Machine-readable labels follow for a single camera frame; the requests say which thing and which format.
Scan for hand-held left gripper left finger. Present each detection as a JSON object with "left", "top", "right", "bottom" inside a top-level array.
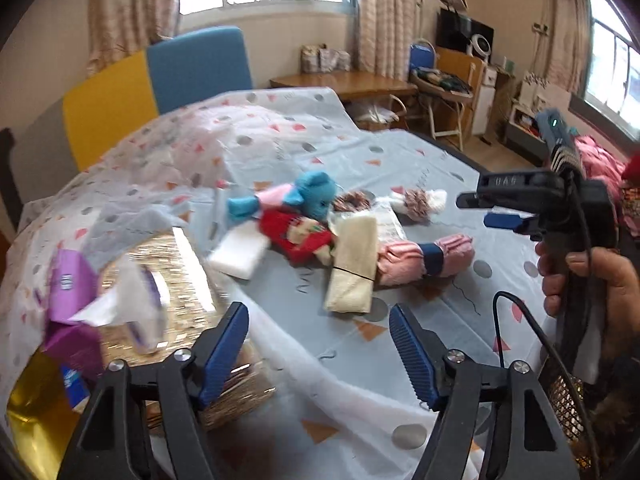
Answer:
[{"left": 57, "top": 301, "right": 251, "bottom": 480}]

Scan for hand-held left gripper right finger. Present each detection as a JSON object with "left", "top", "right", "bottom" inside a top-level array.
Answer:
[{"left": 389, "top": 304, "right": 581, "bottom": 480}]

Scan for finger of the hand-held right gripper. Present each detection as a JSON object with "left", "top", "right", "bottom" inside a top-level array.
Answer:
[
  {"left": 483, "top": 211, "right": 546, "bottom": 241},
  {"left": 456, "top": 169, "right": 568, "bottom": 211}
]

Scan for pink socks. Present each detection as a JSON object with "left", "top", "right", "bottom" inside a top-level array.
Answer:
[{"left": 376, "top": 233, "right": 475, "bottom": 288}]

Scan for beige towel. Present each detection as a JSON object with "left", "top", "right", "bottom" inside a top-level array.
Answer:
[{"left": 323, "top": 210, "right": 379, "bottom": 313}]

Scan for wet wipes packet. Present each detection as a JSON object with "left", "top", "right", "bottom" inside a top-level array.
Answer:
[{"left": 372, "top": 208, "right": 407, "bottom": 253}]

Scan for red plush doll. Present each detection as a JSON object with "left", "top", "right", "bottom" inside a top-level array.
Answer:
[{"left": 259, "top": 208, "right": 335, "bottom": 265}]

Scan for blue elephant plush toy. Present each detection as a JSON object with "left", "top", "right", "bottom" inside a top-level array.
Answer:
[{"left": 227, "top": 171, "right": 337, "bottom": 223}]

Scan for person's right forearm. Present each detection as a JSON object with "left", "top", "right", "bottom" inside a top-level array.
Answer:
[{"left": 590, "top": 332, "right": 640, "bottom": 466}]

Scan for person's right hand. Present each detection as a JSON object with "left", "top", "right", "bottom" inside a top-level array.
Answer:
[{"left": 534, "top": 241, "right": 640, "bottom": 361}]

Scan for pink cloth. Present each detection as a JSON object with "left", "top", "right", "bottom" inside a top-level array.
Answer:
[{"left": 572, "top": 135, "right": 631, "bottom": 196}]

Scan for low storage shelf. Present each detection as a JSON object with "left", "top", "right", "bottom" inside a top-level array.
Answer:
[{"left": 505, "top": 102, "right": 546, "bottom": 148}]

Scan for patterned plastic tablecloth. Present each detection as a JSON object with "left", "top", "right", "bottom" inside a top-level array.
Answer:
[{"left": 0, "top": 87, "right": 551, "bottom": 480}]

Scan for gold embossed tissue box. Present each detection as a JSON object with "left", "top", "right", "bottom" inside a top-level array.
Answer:
[{"left": 97, "top": 227, "right": 278, "bottom": 431}]

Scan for white cabinet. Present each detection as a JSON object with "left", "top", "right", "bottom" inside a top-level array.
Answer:
[{"left": 472, "top": 65, "right": 498, "bottom": 136}]

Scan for white sponge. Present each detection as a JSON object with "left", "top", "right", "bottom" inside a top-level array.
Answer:
[{"left": 206, "top": 223, "right": 272, "bottom": 280}]

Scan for white tissue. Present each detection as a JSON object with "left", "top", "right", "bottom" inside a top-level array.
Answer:
[{"left": 67, "top": 260, "right": 166, "bottom": 356}]

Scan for white cardboard box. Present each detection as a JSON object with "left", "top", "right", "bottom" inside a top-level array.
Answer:
[{"left": 520, "top": 72, "right": 572, "bottom": 111}]

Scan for clutter on folding chair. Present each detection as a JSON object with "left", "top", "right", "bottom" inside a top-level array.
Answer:
[{"left": 415, "top": 67, "right": 471, "bottom": 96}]

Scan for round white fan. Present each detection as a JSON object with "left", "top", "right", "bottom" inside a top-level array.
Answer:
[{"left": 467, "top": 34, "right": 494, "bottom": 58}]

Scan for blue folding chair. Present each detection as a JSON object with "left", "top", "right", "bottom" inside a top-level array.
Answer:
[{"left": 409, "top": 40, "right": 473, "bottom": 138}]

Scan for small blue packet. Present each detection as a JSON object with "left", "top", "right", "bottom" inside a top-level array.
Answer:
[{"left": 60, "top": 365, "right": 93, "bottom": 411}]

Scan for pink brown scrunchie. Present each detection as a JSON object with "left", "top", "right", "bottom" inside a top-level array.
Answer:
[{"left": 331, "top": 190, "right": 373, "bottom": 213}]

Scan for narrow window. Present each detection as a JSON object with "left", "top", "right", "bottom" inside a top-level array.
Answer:
[{"left": 585, "top": 0, "right": 640, "bottom": 141}]

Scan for black monitor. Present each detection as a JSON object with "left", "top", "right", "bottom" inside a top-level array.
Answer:
[{"left": 436, "top": 9, "right": 495, "bottom": 53}]

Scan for purple tissue packet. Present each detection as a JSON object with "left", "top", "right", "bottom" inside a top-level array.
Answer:
[{"left": 42, "top": 249, "right": 106, "bottom": 383}]

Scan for patterned beige curtain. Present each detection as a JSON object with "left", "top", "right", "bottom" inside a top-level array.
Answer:
[
  {"left": 87, "top": 0, "right": 181, "bottom": 78},
  {"left": 352, "top": 0, "right": 418, "bottom": 81},
  {"left": 547, "top": 0, "right": 593, "bottom": 93}
]

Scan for wooden desk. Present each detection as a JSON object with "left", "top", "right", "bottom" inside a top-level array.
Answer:
[{"left": 270, "top": 71, "right": 418, "bottom": 111}]

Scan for shiny gold bag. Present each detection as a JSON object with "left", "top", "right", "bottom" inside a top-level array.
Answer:
[{"left": 5, "top": 350, "right": 83, "bottom": 480}]

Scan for grey chair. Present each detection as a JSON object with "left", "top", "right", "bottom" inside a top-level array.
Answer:
[{"left": 10, "top": 110, "right": 83, "bottom": 221}]

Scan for yellow chair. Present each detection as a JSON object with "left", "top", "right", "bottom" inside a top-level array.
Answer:
[{"left": 62, "top": 51, "right": 160, "bottom": 171}]

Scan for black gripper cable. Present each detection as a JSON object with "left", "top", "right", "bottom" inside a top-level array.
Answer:
[{"left": 491, "top": 291, "right": 601, "bottom": 480}]

